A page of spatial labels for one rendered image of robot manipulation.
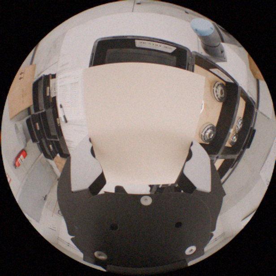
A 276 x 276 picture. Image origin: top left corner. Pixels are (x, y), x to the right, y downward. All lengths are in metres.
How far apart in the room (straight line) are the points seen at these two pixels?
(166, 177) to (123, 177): 0.07
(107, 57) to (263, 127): 3.53
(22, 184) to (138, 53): 2.97
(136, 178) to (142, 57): 0.38
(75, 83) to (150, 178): 0.60
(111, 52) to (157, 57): 0.18
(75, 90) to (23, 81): 2.15
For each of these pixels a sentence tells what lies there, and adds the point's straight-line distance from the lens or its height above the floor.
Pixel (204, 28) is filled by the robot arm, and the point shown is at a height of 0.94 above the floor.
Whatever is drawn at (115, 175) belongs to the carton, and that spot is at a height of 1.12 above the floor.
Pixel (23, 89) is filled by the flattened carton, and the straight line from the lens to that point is 2.59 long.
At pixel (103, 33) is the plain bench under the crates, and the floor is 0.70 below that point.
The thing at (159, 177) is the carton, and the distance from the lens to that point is 0.15.
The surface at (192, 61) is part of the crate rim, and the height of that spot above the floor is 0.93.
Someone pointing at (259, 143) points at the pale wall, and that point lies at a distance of 3.48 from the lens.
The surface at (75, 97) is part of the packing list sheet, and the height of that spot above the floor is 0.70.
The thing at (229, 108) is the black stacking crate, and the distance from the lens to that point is 0.53.
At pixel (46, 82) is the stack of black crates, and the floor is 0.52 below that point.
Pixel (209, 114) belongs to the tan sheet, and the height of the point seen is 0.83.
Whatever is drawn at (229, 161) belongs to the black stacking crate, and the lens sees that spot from 0.85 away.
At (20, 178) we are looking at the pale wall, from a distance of 2.86.
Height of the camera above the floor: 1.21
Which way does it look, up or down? 60 degrees down
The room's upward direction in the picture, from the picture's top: 180 degrees counter-clockwise
